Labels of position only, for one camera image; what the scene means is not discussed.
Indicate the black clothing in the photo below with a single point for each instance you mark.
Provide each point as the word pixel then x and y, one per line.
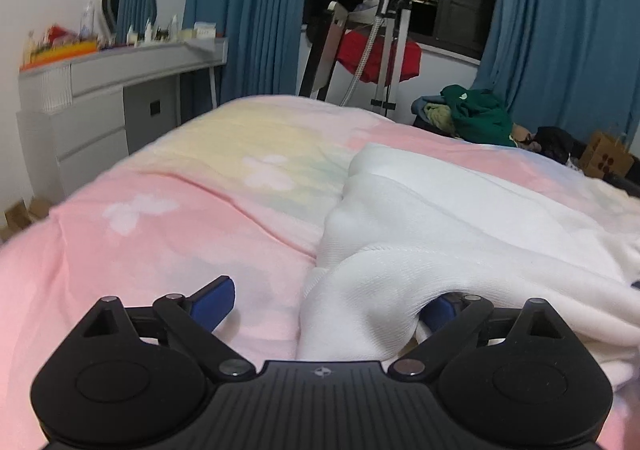
pixel 557 142

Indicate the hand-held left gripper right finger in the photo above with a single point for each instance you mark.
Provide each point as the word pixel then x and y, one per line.
pixel 439 314

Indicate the pastel printed blanket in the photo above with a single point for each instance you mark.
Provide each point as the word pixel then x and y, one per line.
pixel 175 210

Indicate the metal drying rack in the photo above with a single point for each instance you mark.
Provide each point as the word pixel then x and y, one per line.
pixel 390 39

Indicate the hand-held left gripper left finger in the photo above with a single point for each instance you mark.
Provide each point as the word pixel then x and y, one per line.
pixel 214 302

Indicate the red cloth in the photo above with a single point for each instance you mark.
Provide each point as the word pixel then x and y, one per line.
pixel 360 57

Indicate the orange box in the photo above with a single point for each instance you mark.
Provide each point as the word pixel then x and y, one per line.
pixel 62 52

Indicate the blue curtain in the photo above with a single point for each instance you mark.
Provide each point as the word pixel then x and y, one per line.
pixel 565 29
pixel 250 14

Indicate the grey dressing table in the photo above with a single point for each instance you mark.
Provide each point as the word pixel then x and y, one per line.
pixel 95 99

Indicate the yellow-green cloth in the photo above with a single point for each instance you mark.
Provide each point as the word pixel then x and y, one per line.
pixel 439 115

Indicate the white garment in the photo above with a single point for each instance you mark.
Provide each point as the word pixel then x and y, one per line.
pixel 450 240

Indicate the cardboard box with round holes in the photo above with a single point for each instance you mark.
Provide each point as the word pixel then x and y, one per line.
pixel 605 157

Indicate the green garment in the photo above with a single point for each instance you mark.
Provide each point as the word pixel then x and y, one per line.
pixel 482 117

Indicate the clear bottle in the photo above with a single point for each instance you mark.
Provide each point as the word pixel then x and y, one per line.
pixel 89 22

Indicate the brown cardboard boxes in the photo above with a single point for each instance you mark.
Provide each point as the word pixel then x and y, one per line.
pixel 22 217

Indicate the beige cloth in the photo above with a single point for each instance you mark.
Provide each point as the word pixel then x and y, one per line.
pixel 522 137

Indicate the small white box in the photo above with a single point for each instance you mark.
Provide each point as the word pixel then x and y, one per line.
pixel 204 29

